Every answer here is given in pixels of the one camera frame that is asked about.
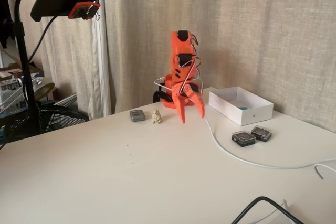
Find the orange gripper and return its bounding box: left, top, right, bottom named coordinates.
left=171, top=78, right=206, bottom=125

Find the white cardboard bin box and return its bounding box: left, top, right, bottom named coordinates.
left=208, top=86, right=275, bottom=126

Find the beige bear figurine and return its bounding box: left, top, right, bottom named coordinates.
left=151, top=108, right=163, bottom=125

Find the black table clamp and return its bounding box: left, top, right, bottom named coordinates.
left=153, top=90, right=175, bottom=103

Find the grey metal tin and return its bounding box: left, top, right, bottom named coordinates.
left=129, top=109, right=146, bottom=123

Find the small clear black case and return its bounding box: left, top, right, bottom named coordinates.
left=231, top=130, right=257, bottom=147
left=250, top=125, right=273, bottom=143

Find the beige linen curtain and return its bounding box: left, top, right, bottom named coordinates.
left=103, top=0, right=336, bottom=135

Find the black floor fan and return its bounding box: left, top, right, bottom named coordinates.
left=0, top=104, right=90, bottom=146

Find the brass round dish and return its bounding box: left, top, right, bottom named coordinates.
left=33, top=82, right=55, bottom=101

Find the black gooseneck stand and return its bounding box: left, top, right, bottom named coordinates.
left=13, top=0, right=56, bottom=135

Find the white plastic packaging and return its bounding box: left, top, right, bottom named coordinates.
left=0, top=77, right=35, bottom=114

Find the dark hanging garment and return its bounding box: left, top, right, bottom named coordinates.
left=0, top=0, right=14, bottom=49

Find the white usb cable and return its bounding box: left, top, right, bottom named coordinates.
left=154, top=77, right=336, bottom=169

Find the black power cable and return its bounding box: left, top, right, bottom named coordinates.
left=230, top=196, right=305, bottom=224

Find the black overhead camera stand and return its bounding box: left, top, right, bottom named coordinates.
left=5, top=0, right=112, bottom=120

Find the orange camera module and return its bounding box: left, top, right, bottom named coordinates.
left=67, top=2, right=101, bottom=20

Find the white cable with bare end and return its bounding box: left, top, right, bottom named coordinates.
left=314, top=164, right=336, bottom=180

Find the black camera cable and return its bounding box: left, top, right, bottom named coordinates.
left=27, top=15, right=57, bottom=65

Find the black camera holder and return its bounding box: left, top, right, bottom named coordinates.
left=30, top=0, right=100, bottom=22

